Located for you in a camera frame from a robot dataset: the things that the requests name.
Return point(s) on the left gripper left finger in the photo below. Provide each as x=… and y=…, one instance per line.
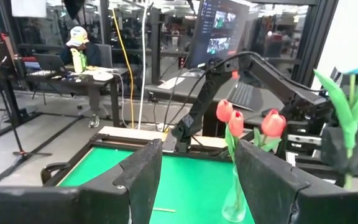
x=129, y=193

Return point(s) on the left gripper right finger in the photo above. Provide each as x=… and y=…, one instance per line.
x=275, y=193

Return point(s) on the red artificial tulip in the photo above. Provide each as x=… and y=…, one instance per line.
x=236, y=123
x=224, y=110
x=273, y=123

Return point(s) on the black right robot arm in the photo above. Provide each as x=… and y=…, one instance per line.
x=210, y=90

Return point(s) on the smooth clear glass bottle vase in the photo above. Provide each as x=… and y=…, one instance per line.
x=233, y=205

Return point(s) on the green table mat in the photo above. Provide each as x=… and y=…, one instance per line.
x=191, y=186

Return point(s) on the black keyboard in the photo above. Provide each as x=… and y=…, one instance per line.
x=242, y=95

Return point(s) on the person's shoe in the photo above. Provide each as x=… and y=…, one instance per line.
x=94, y=122

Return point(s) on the grey desk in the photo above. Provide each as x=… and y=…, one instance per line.
x=163, y=93

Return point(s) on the black tripod stand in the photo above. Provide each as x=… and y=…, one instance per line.
x=30, y=153

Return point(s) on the white paper sheet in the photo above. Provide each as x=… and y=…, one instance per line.
x=171, y=83

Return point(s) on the white round object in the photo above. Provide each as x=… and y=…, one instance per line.
x=102, y=76

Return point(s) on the black desk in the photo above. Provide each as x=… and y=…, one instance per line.
x=85, y=81

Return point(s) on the computer monitor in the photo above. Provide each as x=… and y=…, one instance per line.
x=219, y=31

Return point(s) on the green and white bottle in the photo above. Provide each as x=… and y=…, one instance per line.
x=78, y=62

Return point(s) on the person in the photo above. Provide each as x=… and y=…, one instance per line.
x=92, y=53

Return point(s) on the black steel column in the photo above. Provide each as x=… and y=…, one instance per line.
x=155, y=46

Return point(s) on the black laptop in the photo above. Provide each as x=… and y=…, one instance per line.
x=50, y=62

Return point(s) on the black aluminium post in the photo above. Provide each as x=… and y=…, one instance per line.
x=314, y=40

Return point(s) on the black frame clamp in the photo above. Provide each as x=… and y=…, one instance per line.
x=43, y=174

